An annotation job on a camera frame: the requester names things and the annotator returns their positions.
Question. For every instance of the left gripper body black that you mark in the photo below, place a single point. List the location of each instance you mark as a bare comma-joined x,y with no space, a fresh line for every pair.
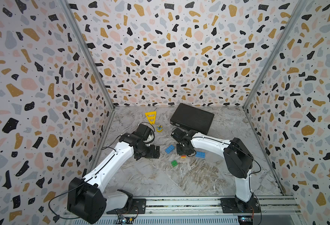
148,152

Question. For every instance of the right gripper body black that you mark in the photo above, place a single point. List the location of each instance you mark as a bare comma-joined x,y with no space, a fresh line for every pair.
181,151

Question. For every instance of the blue lego brick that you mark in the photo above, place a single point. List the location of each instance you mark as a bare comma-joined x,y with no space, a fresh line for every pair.
200,155
170,149

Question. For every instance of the green lego brick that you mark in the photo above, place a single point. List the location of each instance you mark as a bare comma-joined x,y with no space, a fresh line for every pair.
174,163

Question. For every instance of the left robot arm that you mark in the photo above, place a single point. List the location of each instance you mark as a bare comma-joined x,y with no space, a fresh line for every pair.
86,198

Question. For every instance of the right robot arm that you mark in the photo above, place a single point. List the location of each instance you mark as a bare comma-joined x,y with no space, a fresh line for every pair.
239,162

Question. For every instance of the small yellow round toy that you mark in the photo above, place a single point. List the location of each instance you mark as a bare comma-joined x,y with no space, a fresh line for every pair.
159,128

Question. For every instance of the black carrying case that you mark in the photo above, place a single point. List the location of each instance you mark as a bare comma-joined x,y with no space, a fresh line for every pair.
192,118

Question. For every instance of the yellow triangular plastic piece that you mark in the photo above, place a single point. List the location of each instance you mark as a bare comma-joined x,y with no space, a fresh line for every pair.
151,117

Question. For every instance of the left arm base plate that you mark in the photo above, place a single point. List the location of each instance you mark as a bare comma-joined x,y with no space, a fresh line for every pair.
133,206

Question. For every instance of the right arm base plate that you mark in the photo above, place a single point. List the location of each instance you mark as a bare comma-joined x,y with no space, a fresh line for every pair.
235,205

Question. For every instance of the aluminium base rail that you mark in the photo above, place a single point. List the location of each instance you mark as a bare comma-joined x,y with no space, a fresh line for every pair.
267,210

